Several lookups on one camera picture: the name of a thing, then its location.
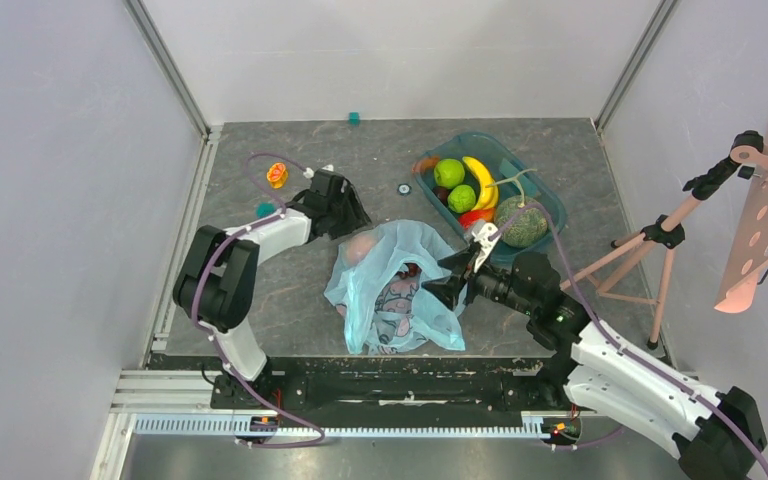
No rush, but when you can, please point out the green netted fake melon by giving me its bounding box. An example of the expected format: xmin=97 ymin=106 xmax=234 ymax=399
xmin=494 ymin=197 xmax=549 ymax=249

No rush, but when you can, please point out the light blue plastic bag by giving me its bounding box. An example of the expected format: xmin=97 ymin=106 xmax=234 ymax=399
xmin=324 ymin=219 xmax=466 ymax=355

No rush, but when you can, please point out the green fake apple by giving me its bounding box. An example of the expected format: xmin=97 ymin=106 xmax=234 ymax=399
xmin=433 ymin=158 xmax=466 ymax=190

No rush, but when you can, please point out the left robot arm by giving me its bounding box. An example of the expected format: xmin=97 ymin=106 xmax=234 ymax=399
xmin=173 ymin=168 xmax=371 ymax=408

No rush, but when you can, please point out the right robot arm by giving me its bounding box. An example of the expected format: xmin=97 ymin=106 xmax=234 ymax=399
xmin=422 ymin=245 xmax=767 ymax=479

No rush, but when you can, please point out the pink fake peach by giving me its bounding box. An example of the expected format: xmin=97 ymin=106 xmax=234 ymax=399
xmin=343 ymin=232 xmax=378 ymax=267

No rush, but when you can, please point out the red fake mango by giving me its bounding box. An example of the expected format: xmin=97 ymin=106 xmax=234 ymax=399
xmin=458 ymin=208 xmax=495 ymax=231

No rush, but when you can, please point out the green fake fruit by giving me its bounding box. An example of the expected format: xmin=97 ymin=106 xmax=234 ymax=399
xmin=447 ymin=184 xmax=477 ymax=214

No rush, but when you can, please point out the yellow fake banana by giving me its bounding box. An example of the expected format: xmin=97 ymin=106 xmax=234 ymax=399
xmin=462 ymin=156 xmax=499 ymax=210

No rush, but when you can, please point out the dark brown fake fruit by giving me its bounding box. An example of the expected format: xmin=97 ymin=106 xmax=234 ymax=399
xmin=432 ymin=186 xmax=450 ymax=205

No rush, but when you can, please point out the yellow orange toy block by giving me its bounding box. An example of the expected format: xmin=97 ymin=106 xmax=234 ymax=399
xmin=266 ymin=162 xmax=289 ymax=189

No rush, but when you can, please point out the small teal piece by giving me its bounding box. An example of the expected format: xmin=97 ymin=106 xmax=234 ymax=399
xmin=255 ymin=202 xmax=277 ymax=219

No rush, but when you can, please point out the orange curved toy piece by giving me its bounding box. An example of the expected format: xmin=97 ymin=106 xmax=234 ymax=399
xmin=412 ymin=156 xmax=440 ymax=175

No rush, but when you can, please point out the teal rectangular block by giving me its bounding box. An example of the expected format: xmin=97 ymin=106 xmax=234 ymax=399
xmin=498 ymin=159 xmax=540 ymax=197

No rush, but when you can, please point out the teal plastic bin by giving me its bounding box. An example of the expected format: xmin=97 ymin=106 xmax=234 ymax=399
xmin=413 ymin=132 xmax=567 ymax=236

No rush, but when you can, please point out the pink music stand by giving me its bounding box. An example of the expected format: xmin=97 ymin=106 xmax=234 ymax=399
xmin=561 ymin=123 xmax=768 ymax=350

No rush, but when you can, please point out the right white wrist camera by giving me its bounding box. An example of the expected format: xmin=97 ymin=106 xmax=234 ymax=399
xmin=468 ymin=220 xmax=501 ymax=271

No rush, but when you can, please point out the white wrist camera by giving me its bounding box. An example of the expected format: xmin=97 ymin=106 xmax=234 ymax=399
xmin=303 ymin=164 xmax=334 ymax=179
xmin=468 ymin=220 xmax=501 ymax=271

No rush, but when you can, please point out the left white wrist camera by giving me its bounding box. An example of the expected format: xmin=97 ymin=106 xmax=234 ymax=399
xmin=303 ymin=164 xmax=334 ymax=179

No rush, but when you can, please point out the white cable tray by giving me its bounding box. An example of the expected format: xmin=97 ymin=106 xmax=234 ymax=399
xmin=133 ymin=413 xmax=581 ymax=440

